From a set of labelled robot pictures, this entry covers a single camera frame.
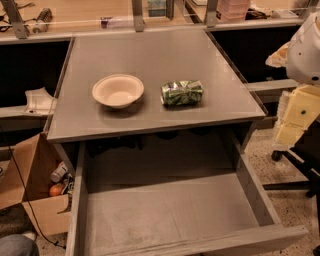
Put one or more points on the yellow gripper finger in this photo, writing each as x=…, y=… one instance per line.
x=297, y=110

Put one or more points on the green soda can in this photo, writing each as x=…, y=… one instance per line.
x=180, y=93

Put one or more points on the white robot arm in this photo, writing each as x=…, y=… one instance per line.
x=301, y=55

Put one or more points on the open grey top drawer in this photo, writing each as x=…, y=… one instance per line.
x=192, y=195

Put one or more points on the black office chair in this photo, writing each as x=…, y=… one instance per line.
x=304, y=156

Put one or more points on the grey cabinet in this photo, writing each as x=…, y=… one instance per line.
x=155, y=57

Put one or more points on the pink plastic container stack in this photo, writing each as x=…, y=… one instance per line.
x=233, y=10

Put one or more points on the dark box on desk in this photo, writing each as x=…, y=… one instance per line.
x=156, y=8

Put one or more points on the white paper bowl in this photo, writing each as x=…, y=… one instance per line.
x=118, y=91

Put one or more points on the white bottle in box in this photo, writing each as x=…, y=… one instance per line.
x=57, y=175

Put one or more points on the orange fruit in box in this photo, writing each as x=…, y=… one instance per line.
x=56, y=190

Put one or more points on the white curved plastic part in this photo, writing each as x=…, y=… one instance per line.
x=39, y=103

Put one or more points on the silver tool on desk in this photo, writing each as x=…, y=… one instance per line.
x=42, y=21

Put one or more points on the brown cardboard box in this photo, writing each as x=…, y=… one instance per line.
x=27, y=182

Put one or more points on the blue jeans knee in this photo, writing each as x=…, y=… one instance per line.
x=18, y=245

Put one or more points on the grey metal post right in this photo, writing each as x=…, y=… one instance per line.
x=210, y=19

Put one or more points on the grey metal post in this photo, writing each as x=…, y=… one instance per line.
x=210, y=19
x=11, y=9
x=137, y=15

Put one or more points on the grey metal post middle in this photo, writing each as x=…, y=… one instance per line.
x=137, y=15

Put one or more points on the grey metal post left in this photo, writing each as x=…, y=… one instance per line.
x=11, y=9

